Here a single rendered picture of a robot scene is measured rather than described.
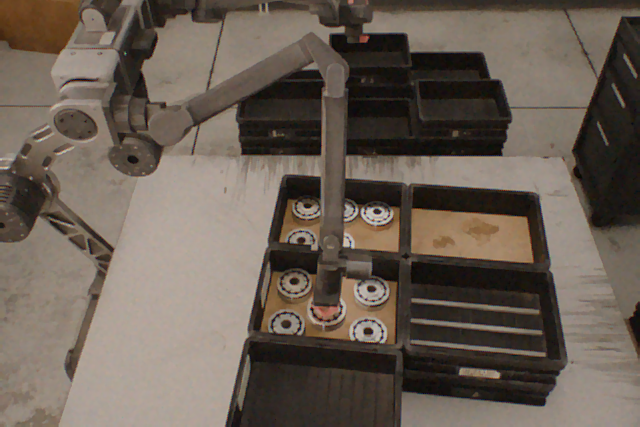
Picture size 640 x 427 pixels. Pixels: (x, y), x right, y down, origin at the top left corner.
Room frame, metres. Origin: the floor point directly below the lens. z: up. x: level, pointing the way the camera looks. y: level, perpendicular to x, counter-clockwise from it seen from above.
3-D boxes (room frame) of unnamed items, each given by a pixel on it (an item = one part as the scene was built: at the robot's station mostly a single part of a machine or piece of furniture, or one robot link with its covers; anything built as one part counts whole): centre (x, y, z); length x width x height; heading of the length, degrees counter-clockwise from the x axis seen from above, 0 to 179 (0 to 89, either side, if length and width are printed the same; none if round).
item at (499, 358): (0.95, -0.42, 0.92); 0.40 x 0.30 x 0.02; 83
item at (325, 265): (0.93, -0.03, 1.14); 0.07 x 0.06 x 0.07; 87
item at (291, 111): (2.32, 0.16, 0.37); 0.40 x 0.30 x 0.45; 88
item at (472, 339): (0.95, -0.42, 0.87); 0.40 x 0.30 x 0.11; 83
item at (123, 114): (1.13, 0.42, 1.45); 0.09 x 0.08 x 0.12; 178
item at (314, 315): (0.94, -0.01, 0.96); 0.10 x 0.10 x 0.01
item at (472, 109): (2.30, -0.64, 0.37); 0.40 x 0.30 x 0.45; 88
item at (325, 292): (0.94, -0.02, 1.08); 0.10 x 0.07 x 0.07; 172
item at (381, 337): (0.92, -0.12, 0.86); 0.10 x 0.10 x 0.01
